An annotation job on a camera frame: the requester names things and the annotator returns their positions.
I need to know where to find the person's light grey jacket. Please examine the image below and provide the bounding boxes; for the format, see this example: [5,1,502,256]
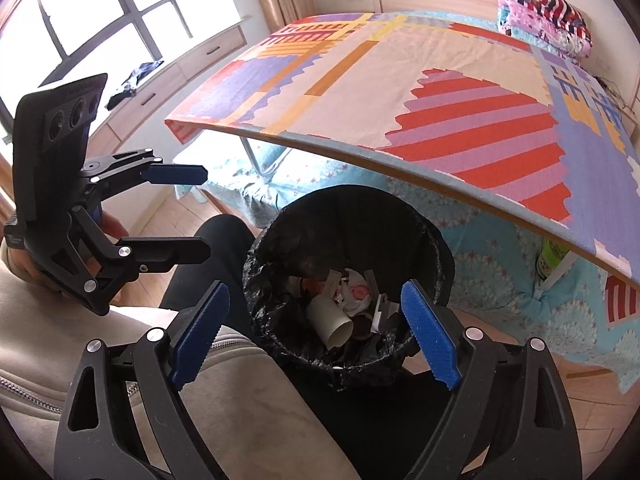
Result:
[0,250,362,480]

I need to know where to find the person's left hand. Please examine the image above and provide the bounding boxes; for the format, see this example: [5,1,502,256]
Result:
[5,211,130,303]

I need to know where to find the stack of folded patterned blankets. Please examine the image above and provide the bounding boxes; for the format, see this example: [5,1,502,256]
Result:
[496,0,594,64]

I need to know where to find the dark crumpled clothes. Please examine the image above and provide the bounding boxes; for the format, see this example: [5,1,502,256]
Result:
[106,61,165,110]

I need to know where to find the light wooden window cabinet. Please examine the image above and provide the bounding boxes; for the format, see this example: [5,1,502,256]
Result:
[85,22,249,172]

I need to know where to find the person's left forearm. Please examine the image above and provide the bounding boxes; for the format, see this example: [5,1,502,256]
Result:
[0,255,71,332]

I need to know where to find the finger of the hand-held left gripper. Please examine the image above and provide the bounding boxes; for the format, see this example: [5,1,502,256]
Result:
[81,147,209,197]
[70,206,212,276]

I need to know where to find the black cable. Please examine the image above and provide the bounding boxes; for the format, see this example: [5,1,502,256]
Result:
[594,76,640,112]

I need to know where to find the white paper cup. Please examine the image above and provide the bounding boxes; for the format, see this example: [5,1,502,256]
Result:
[305,292,355,349]

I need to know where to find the folding table with colourful cloth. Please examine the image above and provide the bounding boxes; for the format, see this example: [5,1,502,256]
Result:
[164,10,640,292]

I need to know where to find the large window with dark frame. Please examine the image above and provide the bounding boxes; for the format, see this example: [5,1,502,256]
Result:
[0,0,247,116]

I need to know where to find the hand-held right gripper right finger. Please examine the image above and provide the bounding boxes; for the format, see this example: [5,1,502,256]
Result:
[400,279,584,480]

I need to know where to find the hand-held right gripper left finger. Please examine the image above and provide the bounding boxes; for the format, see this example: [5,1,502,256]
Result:
[52,280,231,480]

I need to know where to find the black trash bin with bag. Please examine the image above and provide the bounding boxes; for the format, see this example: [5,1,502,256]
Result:
[242,185,457,392]

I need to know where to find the white plastic piece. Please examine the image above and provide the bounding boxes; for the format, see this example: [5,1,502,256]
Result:
[372,293,401,334]

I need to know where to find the green plastic bottle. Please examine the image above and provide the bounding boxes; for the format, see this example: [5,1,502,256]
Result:
[536,237,569,281]

